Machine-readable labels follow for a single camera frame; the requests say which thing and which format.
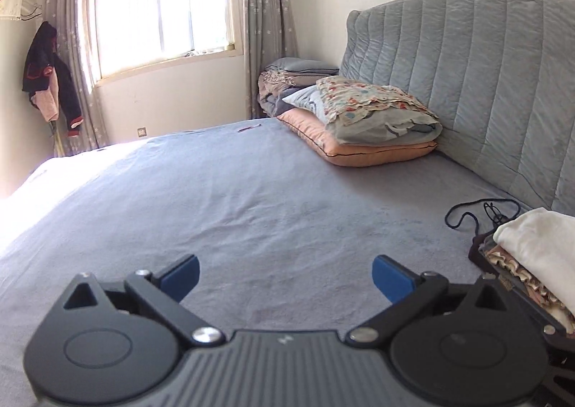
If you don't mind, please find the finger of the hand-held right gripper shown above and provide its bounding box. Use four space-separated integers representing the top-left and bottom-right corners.
541 323 575 349
537 355 575 407

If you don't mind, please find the grey star curtain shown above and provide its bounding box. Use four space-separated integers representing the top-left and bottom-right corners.
243 0 299 120
45 0 111 158

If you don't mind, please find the brown ruffled folded garment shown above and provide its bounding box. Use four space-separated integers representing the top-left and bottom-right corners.
487 245 575 327

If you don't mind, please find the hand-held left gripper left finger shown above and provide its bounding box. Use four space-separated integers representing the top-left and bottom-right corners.
63 253 227 348

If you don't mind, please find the white printed sweatshirt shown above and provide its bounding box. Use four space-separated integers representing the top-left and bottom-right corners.
493 208 575 313

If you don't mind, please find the black cord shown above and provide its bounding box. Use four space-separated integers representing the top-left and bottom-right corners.
445 199 522 230

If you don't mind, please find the folded grey bedding pile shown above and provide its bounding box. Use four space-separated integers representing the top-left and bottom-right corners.
257 57 340 119

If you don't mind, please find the grey ruffled printed pillow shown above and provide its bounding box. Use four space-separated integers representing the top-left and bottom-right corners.
281 76 443 146

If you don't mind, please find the window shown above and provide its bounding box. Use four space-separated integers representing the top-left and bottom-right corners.
87 0 245 88

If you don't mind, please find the dark hanging jacket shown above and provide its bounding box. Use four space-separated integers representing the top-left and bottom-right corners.
22 20 84 138

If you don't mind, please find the brown ruffled pillow with cord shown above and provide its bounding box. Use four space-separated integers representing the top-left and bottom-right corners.
468 229 575 336

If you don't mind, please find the pink hanging garment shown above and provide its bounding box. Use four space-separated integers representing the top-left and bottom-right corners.
29 74 61 122

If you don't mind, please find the orange pillow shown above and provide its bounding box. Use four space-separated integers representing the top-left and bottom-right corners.
276 108 438 167

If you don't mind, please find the grey quilted headboard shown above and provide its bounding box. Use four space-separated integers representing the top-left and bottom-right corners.
338 0 575 214

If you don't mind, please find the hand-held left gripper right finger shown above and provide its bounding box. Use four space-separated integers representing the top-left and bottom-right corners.
346 254 513 348

